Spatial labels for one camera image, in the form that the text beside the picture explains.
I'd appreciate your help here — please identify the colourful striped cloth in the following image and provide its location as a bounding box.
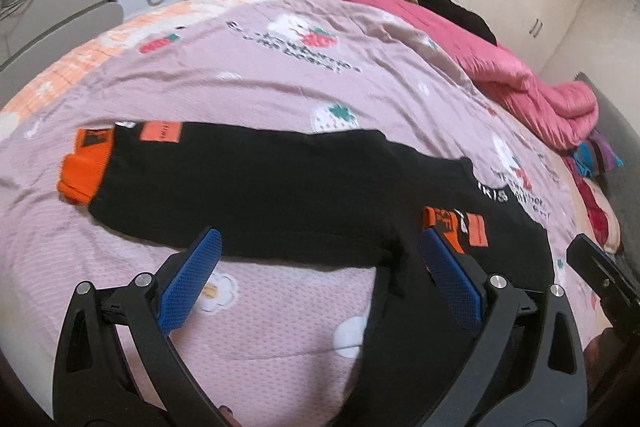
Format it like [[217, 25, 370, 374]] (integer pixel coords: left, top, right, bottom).
[[570, 129, 626, 178]]

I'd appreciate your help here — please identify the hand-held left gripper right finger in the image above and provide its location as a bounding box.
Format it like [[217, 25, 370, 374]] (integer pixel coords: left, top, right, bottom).
[[415, 227, 588, 427]]

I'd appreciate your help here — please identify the red cloth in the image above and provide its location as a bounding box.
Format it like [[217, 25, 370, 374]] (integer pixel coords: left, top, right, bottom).
[[562, 154, 623, 253]]

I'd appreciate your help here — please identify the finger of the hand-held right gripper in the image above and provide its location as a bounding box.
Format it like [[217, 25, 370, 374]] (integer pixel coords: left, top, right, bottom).
[[566, 234, 640, 344]]

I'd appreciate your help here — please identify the grey headboard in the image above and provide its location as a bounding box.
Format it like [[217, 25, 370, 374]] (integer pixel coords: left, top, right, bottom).
[[575, 72, 640, 258]]

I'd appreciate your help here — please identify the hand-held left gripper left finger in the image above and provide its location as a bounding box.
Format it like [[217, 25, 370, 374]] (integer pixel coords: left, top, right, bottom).
[[52, 227, 241, 427]]

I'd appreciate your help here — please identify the grey chair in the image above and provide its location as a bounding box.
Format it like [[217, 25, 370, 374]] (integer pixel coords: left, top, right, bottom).
[[0, 0, 125, 80]]

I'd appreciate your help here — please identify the pink strawberry printed blanket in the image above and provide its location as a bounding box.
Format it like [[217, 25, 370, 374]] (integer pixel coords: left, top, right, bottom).
[[0, 0, 626, 427]]

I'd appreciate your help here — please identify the black garment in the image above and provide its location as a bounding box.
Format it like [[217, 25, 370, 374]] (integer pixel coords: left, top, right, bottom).
[[357, 0, 498, 46]]

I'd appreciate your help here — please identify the pink quilt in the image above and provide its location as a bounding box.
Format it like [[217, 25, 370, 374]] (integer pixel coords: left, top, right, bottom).
[[312, 0, 600, 151]]

